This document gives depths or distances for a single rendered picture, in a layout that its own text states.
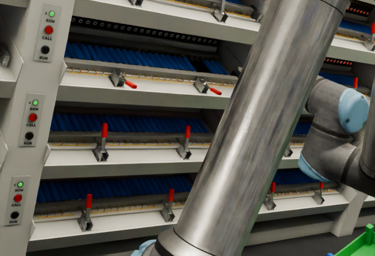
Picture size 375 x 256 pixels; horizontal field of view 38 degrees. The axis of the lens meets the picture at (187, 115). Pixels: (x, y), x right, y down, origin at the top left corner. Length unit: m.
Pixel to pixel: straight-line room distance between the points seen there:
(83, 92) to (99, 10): 0.19
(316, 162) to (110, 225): 0.57
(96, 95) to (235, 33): 0.43
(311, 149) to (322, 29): 0.50
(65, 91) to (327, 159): 0.61
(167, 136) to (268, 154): 0.75
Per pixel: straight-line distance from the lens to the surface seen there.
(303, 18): 0.82
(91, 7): 1.23
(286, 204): 1.97
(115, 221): 1.52
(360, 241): 1.93
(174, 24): 1.36
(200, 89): 1.48
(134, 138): 1.47
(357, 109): 1.27
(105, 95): 1.31
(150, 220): 1.58
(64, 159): 1.34
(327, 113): 1.27
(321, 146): 1.27
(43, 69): 1.21
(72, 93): 1.27
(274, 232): 2.04
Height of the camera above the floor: 0.84
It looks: 14 degrees down
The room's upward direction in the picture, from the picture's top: 14 degrees clockwise
